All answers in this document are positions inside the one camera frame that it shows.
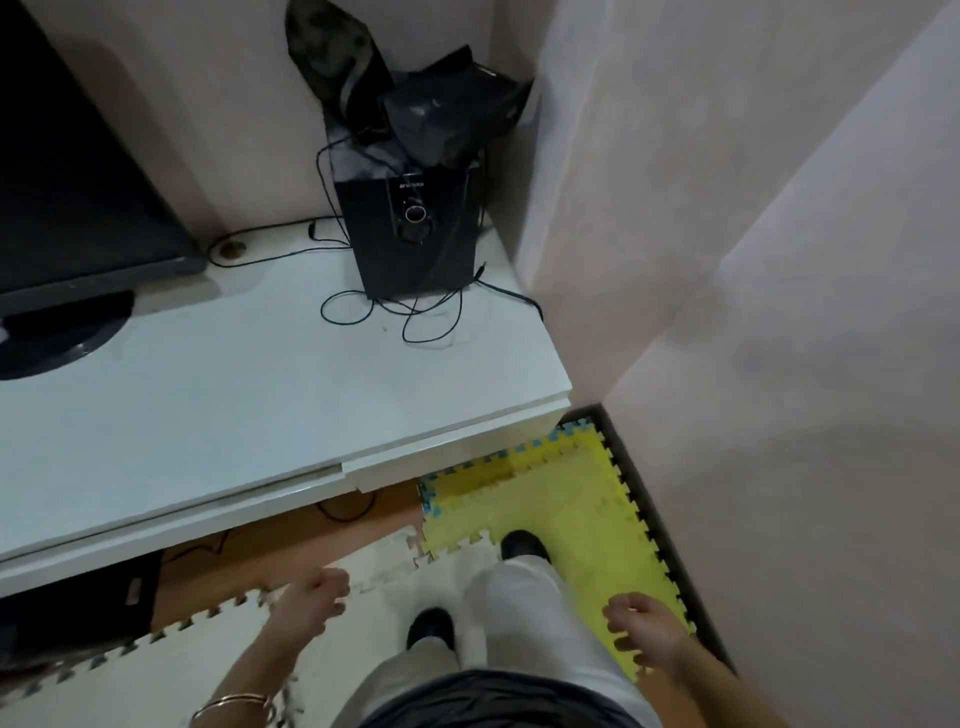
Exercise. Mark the dark patterned cloth bag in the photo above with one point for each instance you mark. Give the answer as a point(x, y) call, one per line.
point(330, 52)

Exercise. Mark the person's left hand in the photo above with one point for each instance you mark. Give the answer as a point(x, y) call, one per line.
point(307, 604)

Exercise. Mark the black storage box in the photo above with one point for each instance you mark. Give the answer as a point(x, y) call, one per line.
point(82, 607)

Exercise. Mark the white television cabinet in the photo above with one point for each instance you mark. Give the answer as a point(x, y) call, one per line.
point(247, 405)

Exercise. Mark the person's left forearm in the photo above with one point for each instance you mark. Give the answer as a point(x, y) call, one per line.
point(251, 675)

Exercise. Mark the yellow foam puzzle mat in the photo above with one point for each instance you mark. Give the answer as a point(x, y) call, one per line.
point(577, 510)

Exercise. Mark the light grey trousers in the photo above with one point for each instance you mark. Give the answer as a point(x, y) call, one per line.
point(525, 622)

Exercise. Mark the person's right hand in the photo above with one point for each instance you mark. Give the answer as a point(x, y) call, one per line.
point(652, 630)

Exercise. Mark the black shoe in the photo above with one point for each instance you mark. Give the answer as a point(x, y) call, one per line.
point(525, 544)
point(430, 626)

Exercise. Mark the black flat screen television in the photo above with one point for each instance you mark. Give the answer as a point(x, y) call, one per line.
point(67, 165)

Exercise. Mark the black left shoe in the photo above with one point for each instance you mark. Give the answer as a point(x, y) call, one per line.
point(430, 626)

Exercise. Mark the dark grey shirt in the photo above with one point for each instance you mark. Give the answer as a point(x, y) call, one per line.
point(495, 701)

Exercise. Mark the black oval television base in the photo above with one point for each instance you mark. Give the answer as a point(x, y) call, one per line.
point(52, 341)

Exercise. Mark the black crumpled plastic bag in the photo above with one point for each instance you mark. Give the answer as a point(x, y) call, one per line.
point(450, 105)

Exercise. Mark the person's right fingers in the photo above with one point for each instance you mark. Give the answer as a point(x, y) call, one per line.
point(621, 622)

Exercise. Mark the person's left fingers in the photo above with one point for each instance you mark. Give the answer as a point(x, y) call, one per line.
point(336, 586)

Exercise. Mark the person's right forearm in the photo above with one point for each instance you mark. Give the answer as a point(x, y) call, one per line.
point(720, 694)

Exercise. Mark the black subwoofer speaker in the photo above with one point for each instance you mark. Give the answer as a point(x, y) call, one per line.
point(420, 255)

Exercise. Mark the white foam puzzle mat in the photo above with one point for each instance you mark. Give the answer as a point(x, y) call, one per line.
point(187, 667)

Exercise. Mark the blue foam mat edge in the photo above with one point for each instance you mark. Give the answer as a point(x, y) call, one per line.
point(571, 430)

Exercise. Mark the black right shoe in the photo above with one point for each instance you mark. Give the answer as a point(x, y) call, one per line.
point(525, 544)

